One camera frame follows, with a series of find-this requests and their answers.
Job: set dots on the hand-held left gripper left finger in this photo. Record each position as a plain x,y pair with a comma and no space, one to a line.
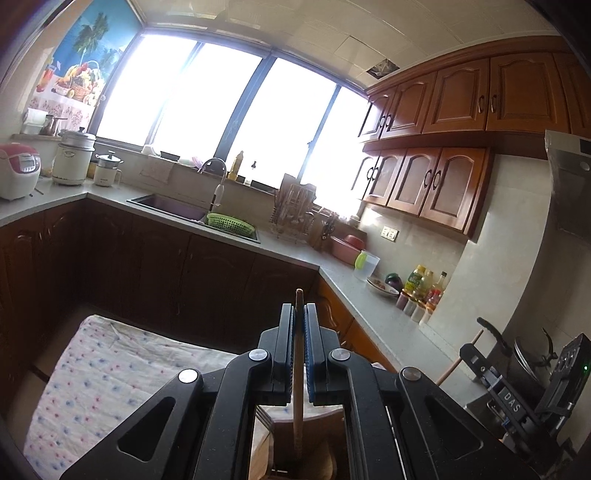
290,350

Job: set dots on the tall white electric cooker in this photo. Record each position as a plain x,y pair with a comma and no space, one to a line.
72,159

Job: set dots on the beige dishcloth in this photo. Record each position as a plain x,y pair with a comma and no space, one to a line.
157,170

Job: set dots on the pink lidded pot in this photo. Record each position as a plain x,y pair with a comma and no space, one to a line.
347,249

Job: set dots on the dish rack with cutting boards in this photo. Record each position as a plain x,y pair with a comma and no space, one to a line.
295,203

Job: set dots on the tropical fruit wall poster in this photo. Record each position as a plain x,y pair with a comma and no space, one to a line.
87,55

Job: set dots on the clear sauce bottle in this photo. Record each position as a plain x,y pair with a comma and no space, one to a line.
428,281

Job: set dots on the white floral tablecloth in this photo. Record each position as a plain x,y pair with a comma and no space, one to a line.
106,369

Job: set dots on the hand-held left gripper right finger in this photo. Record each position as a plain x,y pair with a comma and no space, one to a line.
309,350

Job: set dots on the chrome faucet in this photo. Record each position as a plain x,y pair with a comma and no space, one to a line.
217,184

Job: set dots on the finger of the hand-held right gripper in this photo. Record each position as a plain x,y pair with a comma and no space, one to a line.
480,364

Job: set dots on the small white electric pot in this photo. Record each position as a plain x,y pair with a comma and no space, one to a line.
106,171

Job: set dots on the dark metal pot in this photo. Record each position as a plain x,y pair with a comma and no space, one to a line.
51,125

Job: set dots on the green plastic basket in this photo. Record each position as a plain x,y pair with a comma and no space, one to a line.
229,223

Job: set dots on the black wok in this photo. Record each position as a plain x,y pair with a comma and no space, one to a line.
528,364

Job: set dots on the dark wooden lower cabinets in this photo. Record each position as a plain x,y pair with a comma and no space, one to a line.
138,267

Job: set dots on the steel kitchen sink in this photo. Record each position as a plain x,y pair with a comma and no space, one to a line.
171,207

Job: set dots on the row of spice jars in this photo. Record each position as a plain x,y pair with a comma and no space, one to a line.
415,309

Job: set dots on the wooden upper kitchen cabinets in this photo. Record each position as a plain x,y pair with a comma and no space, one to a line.
461,120

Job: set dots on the white wall outlet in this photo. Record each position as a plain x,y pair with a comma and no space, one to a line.
390,233

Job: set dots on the wooden slatted utensil holder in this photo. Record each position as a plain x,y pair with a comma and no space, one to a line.
323,429

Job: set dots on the paper towel roll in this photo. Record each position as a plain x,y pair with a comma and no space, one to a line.
34,122

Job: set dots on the yellow dish soap bottle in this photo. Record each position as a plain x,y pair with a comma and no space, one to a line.
236,167

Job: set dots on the large kitchen window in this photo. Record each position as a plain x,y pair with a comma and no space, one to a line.
221,101

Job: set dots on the steel range hood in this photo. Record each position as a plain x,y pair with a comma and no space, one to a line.
572,184

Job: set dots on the white and red rice cooker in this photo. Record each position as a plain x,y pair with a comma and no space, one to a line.
18,173

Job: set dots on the yellow cooking oil bottle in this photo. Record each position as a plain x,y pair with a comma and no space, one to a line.
415,279

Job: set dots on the dark purple eggplant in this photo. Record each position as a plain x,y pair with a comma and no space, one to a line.
393,279

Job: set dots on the brown wooden chopstick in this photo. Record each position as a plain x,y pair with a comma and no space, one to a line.
450,369
299,415

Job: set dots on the knife block with utensils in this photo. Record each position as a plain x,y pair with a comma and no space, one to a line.
327,230

